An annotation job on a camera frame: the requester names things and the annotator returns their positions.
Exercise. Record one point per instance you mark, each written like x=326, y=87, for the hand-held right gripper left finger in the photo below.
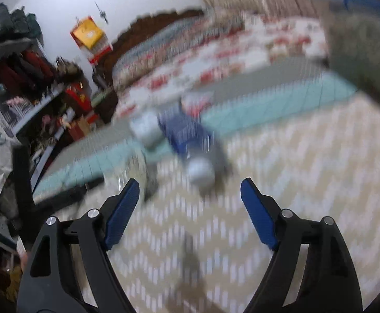
x=121, y=215

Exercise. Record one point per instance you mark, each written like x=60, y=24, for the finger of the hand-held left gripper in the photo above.
x=186, y=130
x=146, y=130

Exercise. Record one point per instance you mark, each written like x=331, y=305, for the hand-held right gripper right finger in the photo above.
x=258, y=212

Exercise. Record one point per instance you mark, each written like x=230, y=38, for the dark wooden nightstand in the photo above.
x=106, y=107

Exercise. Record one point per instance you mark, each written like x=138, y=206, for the brown paper gift bag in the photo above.
x=80, y=127

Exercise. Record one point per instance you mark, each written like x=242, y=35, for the grey storage shelf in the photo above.
x=43, y=101

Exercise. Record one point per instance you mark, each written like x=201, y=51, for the floral patchwork quilt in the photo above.
x=163, y=45

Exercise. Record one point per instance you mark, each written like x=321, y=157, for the white floral bed sheet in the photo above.
x=242, y=55

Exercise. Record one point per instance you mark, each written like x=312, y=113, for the brown handbag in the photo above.
x=69, y=70

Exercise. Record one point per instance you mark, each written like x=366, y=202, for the carved wooden headboard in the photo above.
x=137, y=27

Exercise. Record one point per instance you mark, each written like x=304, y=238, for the row of hanging bags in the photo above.
x=20, y=68

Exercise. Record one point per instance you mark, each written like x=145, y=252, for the dark green backpacks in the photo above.
x=7, y=21

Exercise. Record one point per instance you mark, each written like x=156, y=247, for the yellow red wall calendar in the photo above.
x=88, y=32

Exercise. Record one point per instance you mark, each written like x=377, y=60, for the dark hanging wall ornament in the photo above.
x=102, y=14

